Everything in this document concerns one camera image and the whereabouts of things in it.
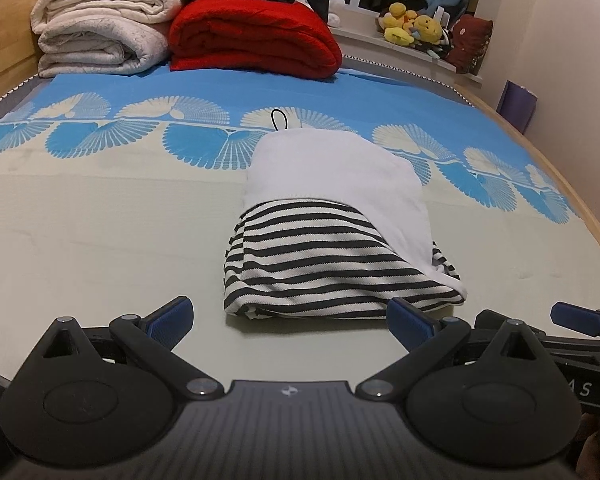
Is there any blue white patterned bed sheet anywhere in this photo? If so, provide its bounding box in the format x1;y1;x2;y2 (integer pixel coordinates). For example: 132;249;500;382
0;67;600;391

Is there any person's right hand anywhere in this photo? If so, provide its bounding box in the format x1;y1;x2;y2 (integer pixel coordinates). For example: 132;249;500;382
577;417;600;480

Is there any white window sill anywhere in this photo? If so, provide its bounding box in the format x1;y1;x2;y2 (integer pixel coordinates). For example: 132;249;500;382
330;10;483;81

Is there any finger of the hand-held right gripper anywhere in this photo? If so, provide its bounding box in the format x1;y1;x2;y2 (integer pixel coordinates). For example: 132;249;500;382
472;310;553;348
550;301;600;342

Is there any red folded blanket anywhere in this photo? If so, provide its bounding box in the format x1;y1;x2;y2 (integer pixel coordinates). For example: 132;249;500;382
168;0;343;79

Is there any cream folded blanket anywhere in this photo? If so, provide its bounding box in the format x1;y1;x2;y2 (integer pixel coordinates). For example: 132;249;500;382
30;0;183;78

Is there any brown cushion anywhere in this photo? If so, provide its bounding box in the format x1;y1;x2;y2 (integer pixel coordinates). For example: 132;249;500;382
447;14;494;75

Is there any purple bin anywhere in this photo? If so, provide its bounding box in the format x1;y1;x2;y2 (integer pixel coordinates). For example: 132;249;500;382
496;80;538;135

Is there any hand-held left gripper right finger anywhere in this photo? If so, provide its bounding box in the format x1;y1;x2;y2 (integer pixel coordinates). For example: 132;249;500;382
355;297;547;402

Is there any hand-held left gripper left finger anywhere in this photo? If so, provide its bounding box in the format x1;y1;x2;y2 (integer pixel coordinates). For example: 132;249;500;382
34;296;226;402

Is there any striped white hooded top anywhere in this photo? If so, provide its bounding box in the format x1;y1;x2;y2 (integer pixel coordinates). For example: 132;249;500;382
223;108;468;321

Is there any yellow plush toy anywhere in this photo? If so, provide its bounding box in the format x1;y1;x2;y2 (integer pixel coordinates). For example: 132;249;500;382
412;15;445;44
384;2;423;47

